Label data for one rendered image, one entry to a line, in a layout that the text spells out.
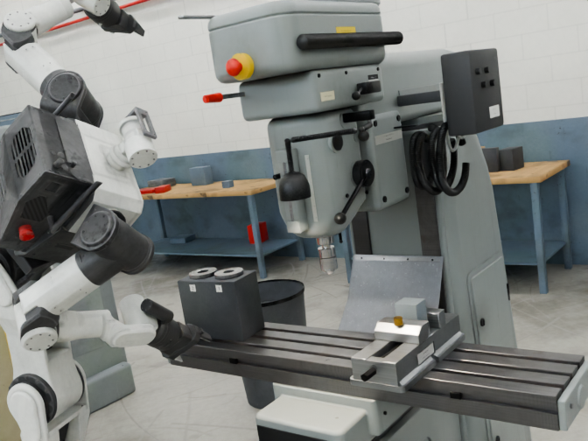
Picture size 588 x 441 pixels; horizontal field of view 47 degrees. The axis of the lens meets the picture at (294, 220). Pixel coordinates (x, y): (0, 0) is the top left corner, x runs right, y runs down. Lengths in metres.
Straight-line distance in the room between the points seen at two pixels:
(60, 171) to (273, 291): 2.74
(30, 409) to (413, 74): 1.39
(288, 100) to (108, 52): 7.39
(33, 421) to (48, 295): 0.44
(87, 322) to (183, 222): 6.77
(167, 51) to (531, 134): 4.25
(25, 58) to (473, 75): 1.13
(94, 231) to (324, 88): 0.63
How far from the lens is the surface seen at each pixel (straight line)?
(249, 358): 1.99
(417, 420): 2.04
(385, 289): 2.17
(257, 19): 1.60
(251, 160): 7.49
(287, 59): 1.57
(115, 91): 8.95
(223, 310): 2.08
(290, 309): 3.75
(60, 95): 1.74
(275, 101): 1.70
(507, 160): 5.54
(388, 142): 1.90
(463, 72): 1.80
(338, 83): 1.71
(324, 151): 1.70
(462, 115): 1.81
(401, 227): 2.14
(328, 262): 1.83
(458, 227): 2.13
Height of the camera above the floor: 1.67
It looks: 10 degrees down
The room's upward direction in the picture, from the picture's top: 9 degrees counter-clockwise
